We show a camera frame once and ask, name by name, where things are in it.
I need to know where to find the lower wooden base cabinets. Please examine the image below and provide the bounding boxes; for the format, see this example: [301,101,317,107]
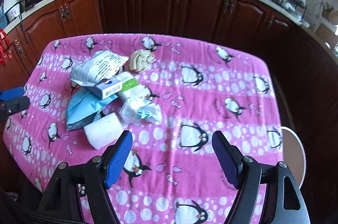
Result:
[1,0,337,109]

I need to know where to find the green white tissue pack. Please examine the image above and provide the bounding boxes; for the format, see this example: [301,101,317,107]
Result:
[117,72,149,102]

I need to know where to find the white printed snack bag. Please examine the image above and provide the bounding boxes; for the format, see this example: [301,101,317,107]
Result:
[70,50,129,87]

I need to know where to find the light blue plastic pouch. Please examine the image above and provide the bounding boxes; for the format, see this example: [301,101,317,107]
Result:
[66,88,118,131]

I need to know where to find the white foam block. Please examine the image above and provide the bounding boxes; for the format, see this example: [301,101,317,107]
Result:
[84,113,123,150]

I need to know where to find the white round trash bin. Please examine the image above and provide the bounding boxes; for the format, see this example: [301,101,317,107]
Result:
[281,126,307,188]

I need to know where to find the blue white toothpaste box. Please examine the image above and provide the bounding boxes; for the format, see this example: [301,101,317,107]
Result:
[88,78,123,100]

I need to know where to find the white plastic wrapper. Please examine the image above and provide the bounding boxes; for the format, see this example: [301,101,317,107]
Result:
[119,97,163,124]

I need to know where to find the beige paper ball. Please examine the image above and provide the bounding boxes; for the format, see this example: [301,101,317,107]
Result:
[129,49,156,73]

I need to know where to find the red tassel decoration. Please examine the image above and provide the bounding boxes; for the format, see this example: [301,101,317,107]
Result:
[0,29,12,65]

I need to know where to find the wooden cutting board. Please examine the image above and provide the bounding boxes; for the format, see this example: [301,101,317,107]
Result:
[315,23,337,44]

